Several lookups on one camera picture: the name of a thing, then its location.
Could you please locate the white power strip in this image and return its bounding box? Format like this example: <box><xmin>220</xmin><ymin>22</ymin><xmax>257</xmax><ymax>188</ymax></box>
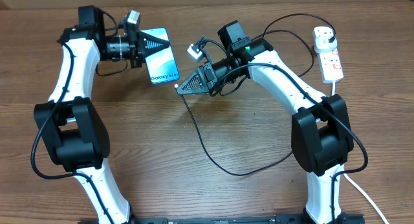
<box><xmin>312</xmin><ymin>26</ymin><xmax>343</xmax><ymax>84</ymax></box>

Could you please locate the blue Galaxy smartphone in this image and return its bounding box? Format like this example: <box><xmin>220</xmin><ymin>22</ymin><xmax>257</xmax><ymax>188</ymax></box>
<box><xmin>142</xmin><ymin>28</ymin><xmax>180</xmax><ymax>84</ymax></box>

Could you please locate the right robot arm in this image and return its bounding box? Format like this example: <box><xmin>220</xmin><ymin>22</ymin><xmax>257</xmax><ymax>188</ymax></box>
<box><xmin>175</xmin><ymin>21</ymin><xmax>354</xmax><ymax>223</ymax></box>

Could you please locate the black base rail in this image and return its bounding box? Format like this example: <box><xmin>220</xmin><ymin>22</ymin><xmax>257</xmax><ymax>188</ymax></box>
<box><xmin>77</xmin><ymin>213</ymin><xmax>366</xmax><ymax>224</ymax></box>

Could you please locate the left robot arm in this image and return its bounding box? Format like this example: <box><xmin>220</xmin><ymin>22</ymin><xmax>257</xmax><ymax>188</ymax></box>
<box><xmin>30</xmin><ymin>5</ymin><xmax>170</xmax><ymax>223</ymax></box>

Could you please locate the white power strip cord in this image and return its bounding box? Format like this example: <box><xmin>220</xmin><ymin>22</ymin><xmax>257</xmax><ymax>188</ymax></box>
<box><xmin>330</xmin><ymin>82</ymin><xmax>390</xmax><ymax>224</ymax></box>

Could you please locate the white wall charger plug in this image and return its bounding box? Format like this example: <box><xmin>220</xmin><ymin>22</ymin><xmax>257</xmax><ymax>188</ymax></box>
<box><xmin>314</xmin><ymin>37</ymin><xmax>338</xmax><ymax>54</ymax></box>

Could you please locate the black USB charging cable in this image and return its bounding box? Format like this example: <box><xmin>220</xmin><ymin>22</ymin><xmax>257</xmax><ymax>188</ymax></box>
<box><xmin>173</xmin><ymin>13</ymin><xmax>336</xmax><ymax>177</ymax></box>

